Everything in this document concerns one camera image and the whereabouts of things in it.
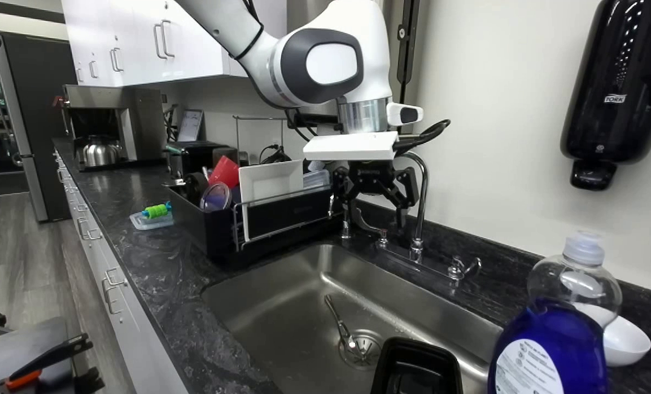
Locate steel coffee pot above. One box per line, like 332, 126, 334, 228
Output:
79, 136, 125, 168

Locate purple glass lid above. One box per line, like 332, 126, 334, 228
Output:
200, 182, 233, 213

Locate clear plastic container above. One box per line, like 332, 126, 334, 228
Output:
303, 169, 332, 190

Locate blue dish soap bottle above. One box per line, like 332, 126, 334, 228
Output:
487, 230, 624, 394

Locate steel refrigerator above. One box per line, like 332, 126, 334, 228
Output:
0, 30, 78, 223

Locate black cable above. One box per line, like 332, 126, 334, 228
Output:
259, 143, 293, 165

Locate white square plate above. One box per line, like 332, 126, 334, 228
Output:
238, 159, 305, 242

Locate black and orange clamp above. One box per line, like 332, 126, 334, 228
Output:
5, 333, 94, 391

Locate black plastic container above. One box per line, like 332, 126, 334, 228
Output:
370, 336, 464, 394

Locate chrome tap lever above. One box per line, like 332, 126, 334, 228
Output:
447, 256, 483, 282
352, 207, 390, 248

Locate black wall bracket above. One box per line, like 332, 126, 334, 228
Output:
396, 0, 421, 100

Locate clear plastic tray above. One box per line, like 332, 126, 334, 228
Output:
129, 211, 175, 231

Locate framed sign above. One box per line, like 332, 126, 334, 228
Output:
176, 109, 205, 143

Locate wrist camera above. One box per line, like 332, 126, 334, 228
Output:
303, 131, 399, 161

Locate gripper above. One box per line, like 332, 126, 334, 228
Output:
333, 160, 421, 231

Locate black toaster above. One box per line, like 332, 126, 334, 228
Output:
166, 141, 240, 179

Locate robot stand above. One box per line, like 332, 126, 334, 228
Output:
0, 316, 105, 394

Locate white wall cabinets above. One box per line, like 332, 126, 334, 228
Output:
61, 0, 288, 88

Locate green and blue brush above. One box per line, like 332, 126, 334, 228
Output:
142, 202, 172, 220

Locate red plastic cup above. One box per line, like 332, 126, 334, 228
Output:
208, 155, 241, 190

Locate drawer handle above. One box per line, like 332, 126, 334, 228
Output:
101, 267, 129, 316
75, 216, 104, 242

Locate wire paper towel holder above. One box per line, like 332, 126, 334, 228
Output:
233, 114, 286, 166

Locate black wall soap dispenser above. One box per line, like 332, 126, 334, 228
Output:
559, 0, 651, 192

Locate chrome sink tap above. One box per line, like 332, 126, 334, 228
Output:
340, 152, 483, 283

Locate black dish rack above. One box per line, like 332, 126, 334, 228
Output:
164, 179, 344, 264

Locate steel coffee maker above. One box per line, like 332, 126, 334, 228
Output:
62, 84, 168, 171

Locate row of white drawers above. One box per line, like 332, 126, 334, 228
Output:
54, 149, 190, 394

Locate white bowl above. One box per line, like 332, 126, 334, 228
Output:
571, 301, 651, 368

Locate stainless steel sink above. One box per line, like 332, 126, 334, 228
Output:
201, 243, 504, 394

